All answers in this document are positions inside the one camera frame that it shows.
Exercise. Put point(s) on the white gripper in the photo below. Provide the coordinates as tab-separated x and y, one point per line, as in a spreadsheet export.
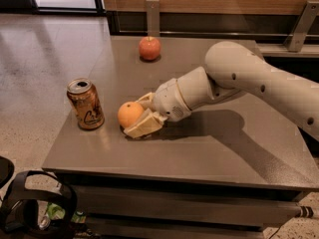
168	99

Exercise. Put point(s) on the orange fruit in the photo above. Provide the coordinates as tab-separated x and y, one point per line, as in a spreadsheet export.
128	113

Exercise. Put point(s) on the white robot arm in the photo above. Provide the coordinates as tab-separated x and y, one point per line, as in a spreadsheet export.
229	69

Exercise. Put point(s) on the orange soda can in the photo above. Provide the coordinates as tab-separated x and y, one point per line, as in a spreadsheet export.
85	102

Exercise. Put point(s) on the red apple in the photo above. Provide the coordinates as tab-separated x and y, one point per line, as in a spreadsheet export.
149	48

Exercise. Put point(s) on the green snack packet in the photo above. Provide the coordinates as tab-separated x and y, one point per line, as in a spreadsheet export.
56	212

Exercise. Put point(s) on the black chair edge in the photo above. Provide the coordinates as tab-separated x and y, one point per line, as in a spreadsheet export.
6	170

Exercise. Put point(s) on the grey metal bracket post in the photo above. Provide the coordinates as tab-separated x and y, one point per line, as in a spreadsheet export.
153	17

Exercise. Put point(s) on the grey angled metal bracket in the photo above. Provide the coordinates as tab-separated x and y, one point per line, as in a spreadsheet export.
296	39

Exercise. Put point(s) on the black bag with straps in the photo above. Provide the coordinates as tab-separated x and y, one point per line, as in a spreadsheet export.
20	208

